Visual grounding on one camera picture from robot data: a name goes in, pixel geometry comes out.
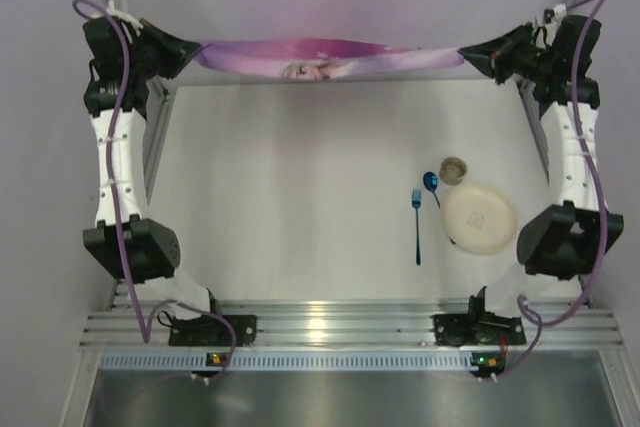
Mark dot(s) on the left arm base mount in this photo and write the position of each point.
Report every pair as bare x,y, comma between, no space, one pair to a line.
203,331

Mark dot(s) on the aluminium frame post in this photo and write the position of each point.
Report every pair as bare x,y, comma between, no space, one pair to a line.
525,90
157,105

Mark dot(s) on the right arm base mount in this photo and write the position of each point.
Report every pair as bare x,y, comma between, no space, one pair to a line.
458,330

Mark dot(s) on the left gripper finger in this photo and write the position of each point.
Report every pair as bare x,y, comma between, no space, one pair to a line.
171,63
169,45

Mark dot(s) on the purple printed placemat cloth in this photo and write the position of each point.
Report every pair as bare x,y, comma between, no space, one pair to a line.
317,59

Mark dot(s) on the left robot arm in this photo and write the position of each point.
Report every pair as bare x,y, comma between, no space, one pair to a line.
132,247

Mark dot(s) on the perforated cable duct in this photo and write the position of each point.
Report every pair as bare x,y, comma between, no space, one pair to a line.
276,361

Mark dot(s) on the small beige cup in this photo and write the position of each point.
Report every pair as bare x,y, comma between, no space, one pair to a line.
452,171

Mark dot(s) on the blue metal spoon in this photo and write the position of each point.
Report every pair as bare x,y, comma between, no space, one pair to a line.
430,182

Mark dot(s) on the aluminium mounting rail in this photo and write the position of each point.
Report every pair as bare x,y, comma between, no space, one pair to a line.
333,325

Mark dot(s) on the right aluminium frame post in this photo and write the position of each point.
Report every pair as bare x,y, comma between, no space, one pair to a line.
525,90

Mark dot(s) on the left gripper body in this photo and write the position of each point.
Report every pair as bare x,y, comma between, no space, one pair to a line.
163,48

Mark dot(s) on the left aluminium frame post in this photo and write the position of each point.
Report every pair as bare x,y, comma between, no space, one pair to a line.
157,105

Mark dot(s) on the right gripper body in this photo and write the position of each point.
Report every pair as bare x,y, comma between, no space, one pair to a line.
498,58

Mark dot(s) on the cream round plate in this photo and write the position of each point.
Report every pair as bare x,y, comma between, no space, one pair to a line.
478,218

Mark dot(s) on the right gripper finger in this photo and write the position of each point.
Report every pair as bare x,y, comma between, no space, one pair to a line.
495,55
500,70

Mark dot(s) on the blue metal fork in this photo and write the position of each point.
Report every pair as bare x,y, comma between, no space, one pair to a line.
416,202

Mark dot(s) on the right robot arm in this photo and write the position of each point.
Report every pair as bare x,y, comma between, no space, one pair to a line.
571,236

